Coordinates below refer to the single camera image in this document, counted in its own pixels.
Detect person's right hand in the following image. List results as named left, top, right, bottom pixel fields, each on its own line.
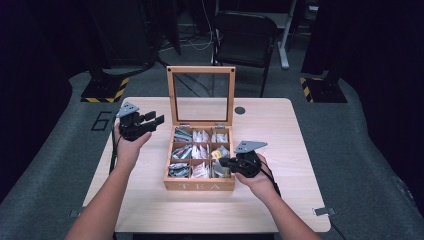
left=235, top=152, right=280, bottom=205

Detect black folding chair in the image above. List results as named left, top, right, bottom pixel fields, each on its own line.
left=210, top=11, right=279, bottom=98

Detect wooden tea bag box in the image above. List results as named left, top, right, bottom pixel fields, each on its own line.
left=163, top=65, right=237, bottom=192

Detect hand-held gripper cable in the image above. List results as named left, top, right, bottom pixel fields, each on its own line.
left=260, top=166, right=348, bottom=240
left=108, top=123, right=122, bottom=175

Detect black floor cable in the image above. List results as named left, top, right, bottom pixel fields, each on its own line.
left=154, top=56, right=212, bottom=98

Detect hazard striped black stand base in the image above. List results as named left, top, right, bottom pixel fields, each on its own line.
left=80, top=76, right=130, bottom=104
left=299, top=76, right=348, bottom=104

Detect right hand-held gripper cable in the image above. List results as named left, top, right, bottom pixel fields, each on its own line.
left=260, top=166, right=348, bottom=240

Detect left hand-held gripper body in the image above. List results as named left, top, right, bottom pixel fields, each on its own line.
left=115, top=101, right=149, bottom=142

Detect dark curtain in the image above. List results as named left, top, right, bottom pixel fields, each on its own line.
left=333, top=0, right=424, bottom=214
left=0, top=0, right=73, bottom=208

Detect white floor cable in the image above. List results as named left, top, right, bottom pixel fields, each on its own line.
left=159, top=0, right=223, bottom=53

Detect grey tea bag packet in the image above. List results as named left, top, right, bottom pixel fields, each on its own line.
left=212, top=159, right=232, bottom=179

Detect left hand-held gripper cable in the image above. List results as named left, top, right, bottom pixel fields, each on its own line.
left=108, top=123, right=122, bottom=175

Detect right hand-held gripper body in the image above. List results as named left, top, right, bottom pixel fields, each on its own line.
left=233, top=140, right=269, bottom=178

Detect person's left hand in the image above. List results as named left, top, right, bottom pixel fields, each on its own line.
left=113, top=122, right=153, bottom=170

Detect rows of tea bags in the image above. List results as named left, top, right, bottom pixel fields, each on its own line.
left=168, top=127, right=232, bottom=179

